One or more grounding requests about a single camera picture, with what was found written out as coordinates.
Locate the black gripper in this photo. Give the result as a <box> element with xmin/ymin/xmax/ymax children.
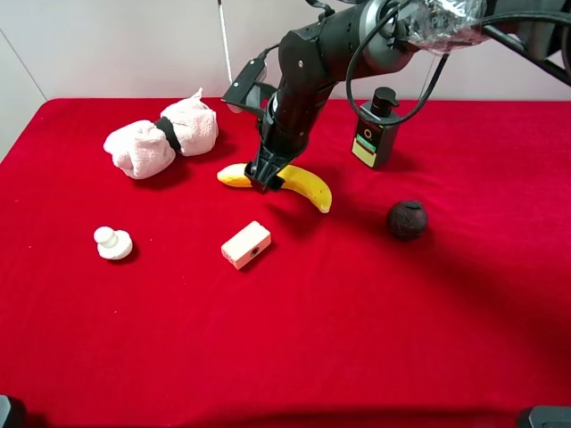
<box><xmin>244</xmin><ymin>91</ymin><xmax>326</xmax><ymax>193</ymax></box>

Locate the yellow banana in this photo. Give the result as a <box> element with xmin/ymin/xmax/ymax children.
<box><xmin>217</xmin><ymin>163</ymin><xmax>333</xmax><ymax>213</ymax></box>

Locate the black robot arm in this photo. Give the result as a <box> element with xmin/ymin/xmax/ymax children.
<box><xmin>224</xmin><ymin>1</ymin><xmax>570</xmax><ymax>191</ymax></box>

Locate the beige wooden block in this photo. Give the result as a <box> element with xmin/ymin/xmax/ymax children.
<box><xmin>221</xmin><ymin>221</ymin><xmax>271</xmax><ymax>269</ymax></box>

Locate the black elastic band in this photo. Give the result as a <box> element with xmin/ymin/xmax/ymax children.
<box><xmin>154</xmin><ymin>116</ymin><xmax>181</xmax><ymax>153</ymax></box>

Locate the dark pump soap bottle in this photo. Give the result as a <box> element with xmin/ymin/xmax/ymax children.
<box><xmin>352</xmin><ymin>86</ymin><xmax>400</xmax><ymax>169</ymax></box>

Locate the rolled pink towel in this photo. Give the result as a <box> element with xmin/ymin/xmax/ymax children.
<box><xmin>103</xmin><ymin>89</ymin><xmax>219</xmax><ymax>179</ymax></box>

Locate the dark purple round fruit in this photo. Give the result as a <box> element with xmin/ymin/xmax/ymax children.
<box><xmin>385</xmin><ymin>201</ymin><xmax>428</xmax><ymax>241</ymax></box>

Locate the white mushroom toy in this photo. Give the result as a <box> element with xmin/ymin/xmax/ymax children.
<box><xmin>94</xmin><ymin>226</ymin><xmax>133</xmax><ymax>260</ymax></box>

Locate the red velvet table cloth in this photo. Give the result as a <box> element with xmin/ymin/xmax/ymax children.
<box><xmin>1</xmin><ymin>99</ymin><xmax>570</xmax><ymax>427</ymax></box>

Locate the black base corner left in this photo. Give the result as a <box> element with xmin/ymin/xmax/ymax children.
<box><xmin>0</xmin><ymin>395</ymin><xmax>26</xmax><ymax>428</ymax></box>

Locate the black base corner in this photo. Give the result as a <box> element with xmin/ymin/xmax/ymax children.
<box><xmin>517</xmin><ymin>406</ymin><xmax>571</xmax><ymax>428</ymax></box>
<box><xmin>0</xmin><ymin>395</ymin><xmax>26</xmax><ymax>428</ymax></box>

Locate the black base corner right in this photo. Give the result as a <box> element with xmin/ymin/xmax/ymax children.
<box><xmin>517</xmin><ymin>406</ymin><xmax>571</xmax><ymax>428</ymax></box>

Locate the white pole at wall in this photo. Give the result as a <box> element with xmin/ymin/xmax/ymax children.
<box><xmin>216</xmin><ymin>0</ymin><xmax>234</xmax><ymax>88</ymax></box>

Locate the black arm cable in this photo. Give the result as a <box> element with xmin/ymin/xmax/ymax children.
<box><xmin>345</xmin><ymin>0</ymin><xmax>571</xmax><ymax>127</ymax></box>

